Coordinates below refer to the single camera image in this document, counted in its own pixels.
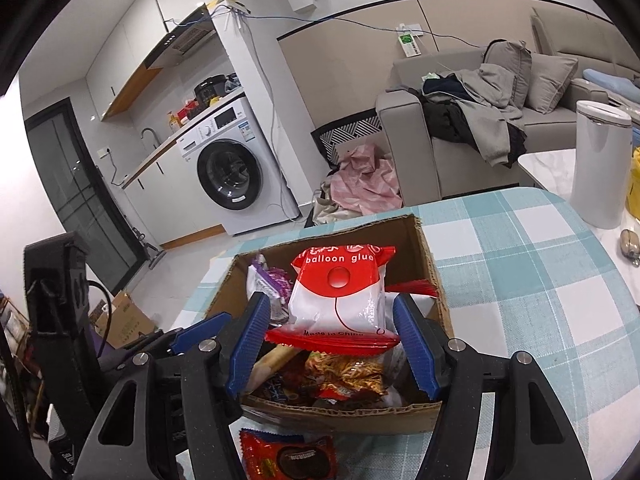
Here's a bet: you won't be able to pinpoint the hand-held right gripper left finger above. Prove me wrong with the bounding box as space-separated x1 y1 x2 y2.
75 292 273 480

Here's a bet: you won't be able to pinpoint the white red balloon packet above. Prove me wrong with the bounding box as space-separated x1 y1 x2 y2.
265 243 401 351

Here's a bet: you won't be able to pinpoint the steel range hood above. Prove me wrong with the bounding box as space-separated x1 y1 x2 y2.
145 2 218 71

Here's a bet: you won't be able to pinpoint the white kitchen counter cabinet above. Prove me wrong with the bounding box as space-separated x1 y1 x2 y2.
121 130 226 251

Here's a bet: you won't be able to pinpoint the yellow plastic bag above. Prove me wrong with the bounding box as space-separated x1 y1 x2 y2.
625 147 640 221

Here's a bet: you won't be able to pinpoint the black glass door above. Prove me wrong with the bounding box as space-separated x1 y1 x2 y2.
25 97 141 296

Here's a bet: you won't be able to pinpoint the light blue pillow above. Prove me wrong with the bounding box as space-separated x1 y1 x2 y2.
582 67 640 96

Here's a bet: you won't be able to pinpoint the blue cookie packet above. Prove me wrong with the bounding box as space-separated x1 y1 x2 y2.
260 375 311 407

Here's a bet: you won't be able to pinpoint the teal checked tablecloth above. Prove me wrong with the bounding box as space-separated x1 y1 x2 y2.
170 186 640 480

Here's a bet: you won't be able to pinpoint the red snack packet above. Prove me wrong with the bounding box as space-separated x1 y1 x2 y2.
385 279 439 302

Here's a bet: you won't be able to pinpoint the cream cake packet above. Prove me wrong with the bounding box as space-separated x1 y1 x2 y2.
247 347 302 396

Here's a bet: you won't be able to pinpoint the white trash can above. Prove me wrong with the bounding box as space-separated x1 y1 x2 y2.
570 100 633 230

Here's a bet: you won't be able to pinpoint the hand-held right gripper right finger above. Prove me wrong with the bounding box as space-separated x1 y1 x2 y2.
392 294 593 480

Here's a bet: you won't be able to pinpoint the small brown carton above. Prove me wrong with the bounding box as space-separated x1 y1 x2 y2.
92 290 157 350

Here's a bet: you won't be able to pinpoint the small brown pouch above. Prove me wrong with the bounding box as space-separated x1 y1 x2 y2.
620 229 640 266

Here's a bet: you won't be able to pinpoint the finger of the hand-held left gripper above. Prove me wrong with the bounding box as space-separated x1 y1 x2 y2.
97 311 234 376

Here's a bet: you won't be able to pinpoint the white router box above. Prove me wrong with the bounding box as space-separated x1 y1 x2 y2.
207 0 251 16

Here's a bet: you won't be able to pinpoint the white noodle snack bag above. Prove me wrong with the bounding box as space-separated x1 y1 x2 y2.
300 347 406 408

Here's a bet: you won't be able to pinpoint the black patterned basket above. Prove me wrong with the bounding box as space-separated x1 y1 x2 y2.
311 114 383 171

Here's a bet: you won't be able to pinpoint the white washing machine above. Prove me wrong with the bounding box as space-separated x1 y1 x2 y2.
175 95 301 237

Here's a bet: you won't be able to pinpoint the pink cloth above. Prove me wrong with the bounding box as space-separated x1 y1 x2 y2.
330 144 403 216

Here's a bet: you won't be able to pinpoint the brown cardboard box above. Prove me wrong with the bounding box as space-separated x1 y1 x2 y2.
205 214 453 436

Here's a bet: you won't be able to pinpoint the purple candy bag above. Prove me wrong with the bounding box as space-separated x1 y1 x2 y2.
246 255 296 323

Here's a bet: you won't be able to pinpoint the dark floor mop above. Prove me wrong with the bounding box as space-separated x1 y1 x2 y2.
131 227 167 267

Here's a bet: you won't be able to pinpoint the grey sofa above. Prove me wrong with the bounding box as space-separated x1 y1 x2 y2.
376 7 640 201

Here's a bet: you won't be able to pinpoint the light grey pillow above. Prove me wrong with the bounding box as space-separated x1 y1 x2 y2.
525 52 580 115

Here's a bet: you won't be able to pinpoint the red chocolate cookie packet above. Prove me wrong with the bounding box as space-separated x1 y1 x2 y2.
239 427 338 480

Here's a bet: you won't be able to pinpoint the thin wall cable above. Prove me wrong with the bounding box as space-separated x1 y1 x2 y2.
210 5 488 51

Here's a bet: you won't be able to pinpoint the white upper cabinets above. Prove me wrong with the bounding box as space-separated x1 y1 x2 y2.
85 0 203 121

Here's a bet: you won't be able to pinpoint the pile of clothes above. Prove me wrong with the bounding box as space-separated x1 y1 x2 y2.
422 62 528 168

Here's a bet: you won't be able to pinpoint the white green wall device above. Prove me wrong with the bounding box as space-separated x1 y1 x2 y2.
397 22 426 58

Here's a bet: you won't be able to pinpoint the dark grey pillow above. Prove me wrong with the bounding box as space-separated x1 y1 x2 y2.
482 40 533 111

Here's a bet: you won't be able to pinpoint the black rice cooker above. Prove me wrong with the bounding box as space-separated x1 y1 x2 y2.
194 76 228 103

